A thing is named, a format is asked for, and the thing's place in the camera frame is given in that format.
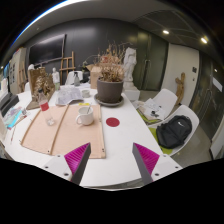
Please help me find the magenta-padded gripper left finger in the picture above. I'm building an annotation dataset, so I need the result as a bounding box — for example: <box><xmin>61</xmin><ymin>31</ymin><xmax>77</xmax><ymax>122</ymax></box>
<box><xmin>41</xmin><ymin>142</ymin><xmax>92</xmax><ymax>186</ymax></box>

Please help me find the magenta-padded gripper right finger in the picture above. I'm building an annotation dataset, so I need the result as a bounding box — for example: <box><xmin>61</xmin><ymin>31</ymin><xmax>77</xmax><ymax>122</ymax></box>
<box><xmin>131</xmin><ymin>142</ymin><xmax>184</xmax><ymax>186</ymax></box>

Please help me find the clear red-labelled drink bottle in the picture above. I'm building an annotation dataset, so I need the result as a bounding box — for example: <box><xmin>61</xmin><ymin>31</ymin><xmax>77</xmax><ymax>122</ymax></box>
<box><xmin>37</xmin><ymin>88</ymin><xmax>56</xmax><ymax>127</ymax></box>

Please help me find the black backpack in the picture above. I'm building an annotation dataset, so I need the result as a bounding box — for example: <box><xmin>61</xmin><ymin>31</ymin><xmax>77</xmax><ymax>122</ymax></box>
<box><xmin>155</xmin><ymin>114</ymin><xmax>193</xmax><ymax>150</ymax></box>

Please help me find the white mug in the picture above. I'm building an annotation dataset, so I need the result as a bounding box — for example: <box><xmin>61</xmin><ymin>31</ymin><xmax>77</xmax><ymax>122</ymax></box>
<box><xmin>75</xmin><ymin>105</ymin><xmax>95</xmax><ymax>127</ymax></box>

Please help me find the flat round red coaster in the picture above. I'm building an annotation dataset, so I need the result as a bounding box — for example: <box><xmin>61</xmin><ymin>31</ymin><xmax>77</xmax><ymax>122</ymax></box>
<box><xmin>105</xmin><ymin>116</ymin><xmax>121</xmax><ymax>128</ymax></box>

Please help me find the stack of papers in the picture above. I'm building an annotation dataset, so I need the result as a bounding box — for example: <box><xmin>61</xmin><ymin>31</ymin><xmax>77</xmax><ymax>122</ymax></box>
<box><xmin>136</xmin><ymin>98</ymin><xmax>165</xmax><ymax>121</ymax></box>

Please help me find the white chair with green cushion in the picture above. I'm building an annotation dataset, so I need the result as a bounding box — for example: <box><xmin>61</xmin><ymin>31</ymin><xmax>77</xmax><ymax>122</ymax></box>
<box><xmin>148</xmin><ymin>104</ymin><xmax>200</xmax><ymax>157</ymax></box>
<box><xmin>134</xmin><ymin>88</ymin><xmax>179</xmax><ymax>126</ymax></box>

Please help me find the grey plant saucer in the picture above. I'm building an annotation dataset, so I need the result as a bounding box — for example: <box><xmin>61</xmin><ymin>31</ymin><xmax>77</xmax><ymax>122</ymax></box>
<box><xmin>93</xmin><ymin>93</ymin><xmax>125</xmax><ymax>108</ymax></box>

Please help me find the open printed magazine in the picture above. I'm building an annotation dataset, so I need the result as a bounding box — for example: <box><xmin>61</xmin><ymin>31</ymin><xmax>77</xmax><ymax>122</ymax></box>
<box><xmin>54</xmin><ymin>85</ymin><xmax>85</xmax><ymax>107</ymax></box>

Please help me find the white plinth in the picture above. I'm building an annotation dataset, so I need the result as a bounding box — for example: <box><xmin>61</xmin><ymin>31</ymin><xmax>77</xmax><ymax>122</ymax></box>
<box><xmin>123</xmin><ymin>88</ymin><xmax>141</xmax><ymax>102</ymax></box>

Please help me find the small white jar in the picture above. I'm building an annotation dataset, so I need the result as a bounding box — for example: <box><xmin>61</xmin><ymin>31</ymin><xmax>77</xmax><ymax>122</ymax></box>
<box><xmin>81</xmin><ymin>88</ymin><xmax>92</xmax><ymax>99</ymax></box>

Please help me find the red pencil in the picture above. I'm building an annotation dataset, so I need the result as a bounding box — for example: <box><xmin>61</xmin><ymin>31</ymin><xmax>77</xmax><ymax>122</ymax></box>
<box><xmin>9</xmin><ymin>125</ymin><xmax>17</xmax><ymax>145</ymax></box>

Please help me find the dried plant in grey pot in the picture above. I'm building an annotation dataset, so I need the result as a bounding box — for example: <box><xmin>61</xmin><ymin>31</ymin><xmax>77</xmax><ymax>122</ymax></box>
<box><xmin>94</xmin><ymin>41</ymin><xmax>129</xmax><ymax>104</ymax></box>

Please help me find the colourful book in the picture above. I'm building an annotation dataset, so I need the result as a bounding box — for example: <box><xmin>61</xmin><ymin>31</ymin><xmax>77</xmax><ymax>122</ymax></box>
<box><xmin>2</xmin><ymin>106</ymin><xmax>25</xmax><ymax>130</ymax></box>

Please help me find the wooden figure sculpture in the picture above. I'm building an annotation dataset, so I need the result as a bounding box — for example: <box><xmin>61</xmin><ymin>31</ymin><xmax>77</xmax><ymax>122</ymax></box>
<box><xmin>174</xmin><ymin>72</ymin><xmax>186</xmax><ymax>107</ymax></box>

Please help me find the grey spray bottle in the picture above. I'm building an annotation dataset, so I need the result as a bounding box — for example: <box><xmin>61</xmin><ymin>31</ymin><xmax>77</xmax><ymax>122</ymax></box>
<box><xmin>73</xmin><ymin>71</ymin><xmax>81</xmax><ymax>88</ymax></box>

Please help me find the plain white chair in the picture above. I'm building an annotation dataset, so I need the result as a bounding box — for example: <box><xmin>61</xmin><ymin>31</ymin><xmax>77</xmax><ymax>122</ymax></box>
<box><xmin>64</xmin><ymin>70</ymin><xmax>84</xmax><ymax>86</ymax></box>

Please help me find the golden relief sculpture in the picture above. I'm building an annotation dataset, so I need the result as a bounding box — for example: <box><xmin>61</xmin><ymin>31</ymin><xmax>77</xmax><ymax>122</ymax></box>
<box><xmin>25</xmin><ymin>67</ymin><xmax>56</xmax><ymax>111</ymax></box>

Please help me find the white plaster figurine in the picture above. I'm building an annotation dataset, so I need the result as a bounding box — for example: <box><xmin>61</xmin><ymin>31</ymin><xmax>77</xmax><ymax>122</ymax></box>
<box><xmin>51</xmin><ymin>67</ymin><xmax>61</xmax><ymax>84</ymax></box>

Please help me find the cardboard box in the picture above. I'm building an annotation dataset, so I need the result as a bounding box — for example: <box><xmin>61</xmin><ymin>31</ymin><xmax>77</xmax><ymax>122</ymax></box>
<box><xmin>85</xmin><ymin>63</ymin><xmax>103</xmax><ymax>90</ymax></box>

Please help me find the black box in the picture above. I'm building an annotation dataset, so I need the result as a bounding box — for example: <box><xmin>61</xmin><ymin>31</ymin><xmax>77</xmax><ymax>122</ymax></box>
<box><xmin>0</xmin><ymin>92</ymin><xmax>20</xmax><ymax>118</ymax></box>

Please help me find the tall white plaster statue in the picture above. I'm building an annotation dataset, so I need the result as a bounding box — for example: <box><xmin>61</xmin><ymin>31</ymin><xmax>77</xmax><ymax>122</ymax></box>
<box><xmin>122</xmin><ymin>46</ymin><xmax>138</xmax><ymax>91</ymax></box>

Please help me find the wooden easel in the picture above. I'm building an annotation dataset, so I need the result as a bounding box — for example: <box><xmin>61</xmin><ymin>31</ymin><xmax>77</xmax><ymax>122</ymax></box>
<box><xmin>59</xmin><ymin>50</ymin><xmax>77</xmax><ymax>84</ymax></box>

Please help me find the white cabinet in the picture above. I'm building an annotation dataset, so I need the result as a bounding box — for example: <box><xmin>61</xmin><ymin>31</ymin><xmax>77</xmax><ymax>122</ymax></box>
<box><xmin>8</xmin><ymin>47</ymin><xmax>28</xmax><ymax>95</ymax></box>

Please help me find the long ceiling strip light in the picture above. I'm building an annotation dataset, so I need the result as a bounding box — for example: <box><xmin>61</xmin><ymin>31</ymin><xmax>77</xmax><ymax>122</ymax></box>
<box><xmin>13</xmin><ymin>0</ymin><xmax>91</xmax><ymax>46</ymax></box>

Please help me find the dark wall screen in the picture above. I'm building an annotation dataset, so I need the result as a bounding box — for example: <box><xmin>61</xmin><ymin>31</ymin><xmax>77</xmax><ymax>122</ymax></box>
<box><xmin>28</xmin><ymin>33</ymin><xmax>67</xmax><ymax>66</ymax></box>

